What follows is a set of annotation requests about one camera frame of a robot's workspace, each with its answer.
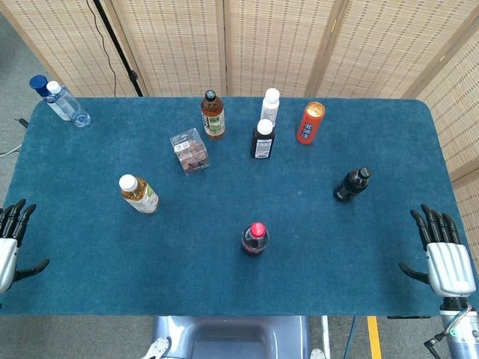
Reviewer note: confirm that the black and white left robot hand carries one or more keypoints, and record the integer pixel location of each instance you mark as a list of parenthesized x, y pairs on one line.
[(7, 258)]

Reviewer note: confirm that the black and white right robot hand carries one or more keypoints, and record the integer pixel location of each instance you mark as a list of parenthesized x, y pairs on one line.
[(449, 267)]

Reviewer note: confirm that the dark kvass bottle black cap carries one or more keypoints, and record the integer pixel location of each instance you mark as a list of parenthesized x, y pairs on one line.
[(351, 186)]

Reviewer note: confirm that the tea bottle white cap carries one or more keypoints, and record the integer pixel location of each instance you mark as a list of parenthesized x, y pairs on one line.
[(139, 194)]

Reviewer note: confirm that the silver-blue right robot arm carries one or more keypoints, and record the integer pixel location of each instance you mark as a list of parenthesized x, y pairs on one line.
[(458, 329)]

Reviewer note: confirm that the red cap dark bottle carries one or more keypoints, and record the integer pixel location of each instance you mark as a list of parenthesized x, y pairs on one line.
[(254, 239)]

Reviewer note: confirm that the brown tea bottle green label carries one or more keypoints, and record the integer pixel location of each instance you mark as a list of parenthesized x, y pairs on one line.
[(212, 116)]

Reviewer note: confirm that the yellow floor tape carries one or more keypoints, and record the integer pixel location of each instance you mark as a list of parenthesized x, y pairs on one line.
[(373, 338)]

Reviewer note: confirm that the black plug on floor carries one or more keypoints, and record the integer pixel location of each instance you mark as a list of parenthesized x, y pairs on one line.
[(21, 122)]

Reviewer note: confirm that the clear water bottle white cap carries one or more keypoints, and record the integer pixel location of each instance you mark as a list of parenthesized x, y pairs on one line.
[(71, 106)]

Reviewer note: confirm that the water bottle with blue cap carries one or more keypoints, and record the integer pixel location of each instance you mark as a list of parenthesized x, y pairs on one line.
[(46, 95)]

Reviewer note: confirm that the orange drink can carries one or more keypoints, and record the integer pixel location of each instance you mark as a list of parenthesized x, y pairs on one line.
[(310, 124)]

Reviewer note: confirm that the clear box of chocolates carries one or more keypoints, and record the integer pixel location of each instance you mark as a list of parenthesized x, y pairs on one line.
[(189, 152)]

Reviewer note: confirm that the dark square bottle white cap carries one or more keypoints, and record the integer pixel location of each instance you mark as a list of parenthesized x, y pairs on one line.
[(263, 140)]

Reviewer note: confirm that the blue table cloth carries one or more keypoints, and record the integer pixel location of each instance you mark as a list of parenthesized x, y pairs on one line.
[(232, 202)]

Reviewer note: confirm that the silver-blue robot torso base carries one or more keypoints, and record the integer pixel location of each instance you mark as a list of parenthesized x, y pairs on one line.
[(232, 338)]

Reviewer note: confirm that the black tripod pole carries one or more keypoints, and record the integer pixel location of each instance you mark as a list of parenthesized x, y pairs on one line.
[(119, 48)]

